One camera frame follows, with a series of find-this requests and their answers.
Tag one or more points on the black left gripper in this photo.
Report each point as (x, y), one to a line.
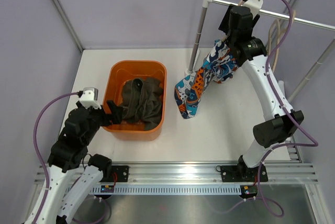
(115, 114)

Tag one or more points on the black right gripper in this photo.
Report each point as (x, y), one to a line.
(224, 24)

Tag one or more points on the olive green shorts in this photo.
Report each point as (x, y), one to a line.
(141, 102)

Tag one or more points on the wooden hanger of green shorts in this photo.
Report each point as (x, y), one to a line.
(275, 31)

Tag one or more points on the patterned blue orange shorts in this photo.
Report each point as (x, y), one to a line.
(218, 66)

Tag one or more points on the wooden hanger of patterned shorts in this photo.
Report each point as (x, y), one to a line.
(225, 38)

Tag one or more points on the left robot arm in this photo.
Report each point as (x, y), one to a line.
(55, 204)

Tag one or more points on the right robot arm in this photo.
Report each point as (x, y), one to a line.
(251, 56)

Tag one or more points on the white metal clothes rack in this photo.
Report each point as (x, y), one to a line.
(290, 17)

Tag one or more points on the orange plastic basket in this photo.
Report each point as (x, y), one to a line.
(122, 72)

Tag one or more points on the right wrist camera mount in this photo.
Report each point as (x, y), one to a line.
(253, 5)

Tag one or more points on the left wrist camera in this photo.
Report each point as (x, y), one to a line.
(89, 98)

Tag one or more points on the aluminium rail with cable duct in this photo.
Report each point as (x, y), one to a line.
(189, 178)

